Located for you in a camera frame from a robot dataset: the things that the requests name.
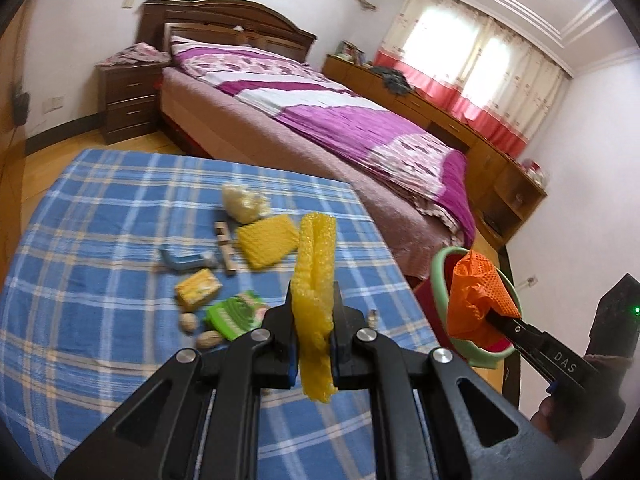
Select bed with mauve bedspread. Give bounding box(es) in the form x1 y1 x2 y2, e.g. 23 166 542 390
160 67 476 278

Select green snack wrapper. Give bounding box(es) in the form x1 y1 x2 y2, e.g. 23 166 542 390
204 290 269 341

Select orange foam net sleeve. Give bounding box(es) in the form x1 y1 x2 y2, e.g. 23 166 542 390
447 250 521 350

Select books on cabinet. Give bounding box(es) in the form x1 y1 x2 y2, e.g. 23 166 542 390
335 40 366 65

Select dark wooden headboard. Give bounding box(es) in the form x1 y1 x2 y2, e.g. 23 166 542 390
136 0 316 62

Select yellow foam net pad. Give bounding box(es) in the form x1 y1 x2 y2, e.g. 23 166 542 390
235 214 299 271

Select dark wooden nightstand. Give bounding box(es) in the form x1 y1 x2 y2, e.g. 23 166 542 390
96 62 169 145

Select yellow foam net sleeve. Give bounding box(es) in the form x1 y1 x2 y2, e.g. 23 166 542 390
291 212 336 403

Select wall power socket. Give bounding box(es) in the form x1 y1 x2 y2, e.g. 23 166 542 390
42 96 64 114

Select walnut near gripper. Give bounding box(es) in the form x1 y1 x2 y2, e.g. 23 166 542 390
195 330 224 351

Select folded pink cloth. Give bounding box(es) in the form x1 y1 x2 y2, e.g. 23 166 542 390
98 42 170 67

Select black bag hanging on wardrobe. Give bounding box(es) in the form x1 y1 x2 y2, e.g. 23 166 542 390
12 84 30 127

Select dark clothes pile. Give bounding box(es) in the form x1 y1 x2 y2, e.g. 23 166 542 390
371 66 413 96

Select red bin with green rim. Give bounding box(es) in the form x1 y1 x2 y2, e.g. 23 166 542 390
414 247 522 370

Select blue plastic hook piece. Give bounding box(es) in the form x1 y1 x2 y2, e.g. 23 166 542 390
160 247 218 273

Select long low wooden cabinet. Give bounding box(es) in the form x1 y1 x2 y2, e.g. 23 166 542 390
321 54 547 249

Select orange wooden wardrobe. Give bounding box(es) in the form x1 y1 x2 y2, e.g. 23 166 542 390
1 0 32 283

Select red and white curtains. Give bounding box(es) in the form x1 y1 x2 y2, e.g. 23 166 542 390
374 0 570 158

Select blue plaid tablecloth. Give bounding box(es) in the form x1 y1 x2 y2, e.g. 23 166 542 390
1 150 437 476

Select small yellow carton box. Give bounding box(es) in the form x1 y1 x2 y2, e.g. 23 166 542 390
175 269 222 312

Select walnut near yellow box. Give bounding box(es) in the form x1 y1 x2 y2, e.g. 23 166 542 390
179 312 200 334

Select purple floral quilt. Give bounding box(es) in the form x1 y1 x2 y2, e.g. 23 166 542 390
169 35 475 246

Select right hand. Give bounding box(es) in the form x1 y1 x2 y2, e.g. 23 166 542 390
530 396 594 466

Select notched wooden block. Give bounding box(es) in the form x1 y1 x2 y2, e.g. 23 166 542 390
214 221 238 276

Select cream tissue paper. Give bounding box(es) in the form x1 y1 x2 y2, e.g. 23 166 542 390
221 182 271 226

